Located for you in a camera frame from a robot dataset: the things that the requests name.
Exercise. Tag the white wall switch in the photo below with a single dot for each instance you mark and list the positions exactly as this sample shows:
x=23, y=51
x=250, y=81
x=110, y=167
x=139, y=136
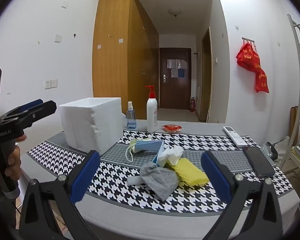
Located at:
x=54, y=83

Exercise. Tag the wooden side door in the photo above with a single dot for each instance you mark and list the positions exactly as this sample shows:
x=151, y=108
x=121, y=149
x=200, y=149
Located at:
x=206, y=80

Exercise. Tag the red printed plastic bag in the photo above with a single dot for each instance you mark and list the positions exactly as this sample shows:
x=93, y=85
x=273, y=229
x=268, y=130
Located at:
x=261, y=82
x=247, y=57

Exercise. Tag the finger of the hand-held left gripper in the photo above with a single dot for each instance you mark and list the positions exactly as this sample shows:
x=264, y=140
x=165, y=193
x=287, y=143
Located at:
x=40, y=112
x=30, y=106

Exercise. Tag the white wall socket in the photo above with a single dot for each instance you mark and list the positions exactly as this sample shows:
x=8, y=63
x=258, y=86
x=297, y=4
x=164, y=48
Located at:
x=47, y=84

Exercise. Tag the white red-pump bottle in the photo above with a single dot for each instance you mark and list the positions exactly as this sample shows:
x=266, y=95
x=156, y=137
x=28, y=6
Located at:
x=152, y=115

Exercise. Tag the black smartphone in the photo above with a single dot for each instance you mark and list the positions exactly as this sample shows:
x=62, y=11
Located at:
x=258, y=161

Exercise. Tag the clear plastic packet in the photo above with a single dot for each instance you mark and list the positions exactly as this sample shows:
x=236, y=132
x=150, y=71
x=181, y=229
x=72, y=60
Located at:
x=270, y=150

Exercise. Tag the metal wall hook rack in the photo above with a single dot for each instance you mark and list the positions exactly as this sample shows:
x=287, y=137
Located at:
x=247, y=40

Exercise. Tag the person's left hand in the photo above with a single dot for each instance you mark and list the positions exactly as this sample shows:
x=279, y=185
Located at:
x=14, y=155

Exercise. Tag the white remote control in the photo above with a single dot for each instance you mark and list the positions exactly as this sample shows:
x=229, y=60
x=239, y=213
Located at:
x=233, y=135

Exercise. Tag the wooden wardrobe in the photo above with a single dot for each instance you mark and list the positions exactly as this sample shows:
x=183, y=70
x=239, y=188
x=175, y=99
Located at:
x=110, y=55

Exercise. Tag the grey knit hat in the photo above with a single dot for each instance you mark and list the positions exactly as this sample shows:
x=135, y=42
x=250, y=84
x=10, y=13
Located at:
x=157, y=180

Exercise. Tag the blue paper notice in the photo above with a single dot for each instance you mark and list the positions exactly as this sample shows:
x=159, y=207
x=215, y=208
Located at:
x=181, y=73

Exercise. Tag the dark brown entrance door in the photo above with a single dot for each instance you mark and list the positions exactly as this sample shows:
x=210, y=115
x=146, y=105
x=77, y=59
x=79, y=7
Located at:
x=175, y=90

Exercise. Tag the houndstooth table runner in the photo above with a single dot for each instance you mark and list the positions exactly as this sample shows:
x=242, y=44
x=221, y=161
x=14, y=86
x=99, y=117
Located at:
x=115, y=177

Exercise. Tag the red snack packet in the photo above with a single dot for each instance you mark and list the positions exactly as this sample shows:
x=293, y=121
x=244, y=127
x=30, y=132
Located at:
x=172, y=128

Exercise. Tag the brown wooden board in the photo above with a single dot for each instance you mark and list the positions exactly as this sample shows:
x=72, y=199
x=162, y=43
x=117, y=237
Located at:
x=294, y=122

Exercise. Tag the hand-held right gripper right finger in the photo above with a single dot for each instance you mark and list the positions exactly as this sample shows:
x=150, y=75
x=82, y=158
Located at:
x=213, y=175

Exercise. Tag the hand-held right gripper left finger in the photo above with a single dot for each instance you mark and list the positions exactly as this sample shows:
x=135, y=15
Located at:
x=86, y=177

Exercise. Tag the white paper notice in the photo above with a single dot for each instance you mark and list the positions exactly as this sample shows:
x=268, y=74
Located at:
x=176, y=63

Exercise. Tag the ceiling lamp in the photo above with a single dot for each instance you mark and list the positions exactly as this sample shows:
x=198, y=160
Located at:
x=175, y=11

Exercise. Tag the white foam box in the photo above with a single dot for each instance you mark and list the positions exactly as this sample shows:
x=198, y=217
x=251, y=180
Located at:
x=90, y=125

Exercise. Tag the yellow knit cloth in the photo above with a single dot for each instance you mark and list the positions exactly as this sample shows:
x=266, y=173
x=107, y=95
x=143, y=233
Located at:
x=190, y=173

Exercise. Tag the blue face mask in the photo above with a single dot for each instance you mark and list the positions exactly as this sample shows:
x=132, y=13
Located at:
x=150, y=146

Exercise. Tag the blue spray bottle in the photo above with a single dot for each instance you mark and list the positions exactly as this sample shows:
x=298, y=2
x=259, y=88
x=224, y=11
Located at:
x=131, y=120

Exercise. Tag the red fire extinguisher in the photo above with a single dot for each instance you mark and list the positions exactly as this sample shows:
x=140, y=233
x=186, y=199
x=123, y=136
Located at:
x=192, y=105

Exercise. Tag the white paper tissue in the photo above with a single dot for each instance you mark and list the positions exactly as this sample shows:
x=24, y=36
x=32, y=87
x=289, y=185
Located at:
x=171, y=155

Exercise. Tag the white wall cover plate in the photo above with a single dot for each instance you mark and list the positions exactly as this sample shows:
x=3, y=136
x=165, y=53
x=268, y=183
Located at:
x=58, y=38
x=65, y=4

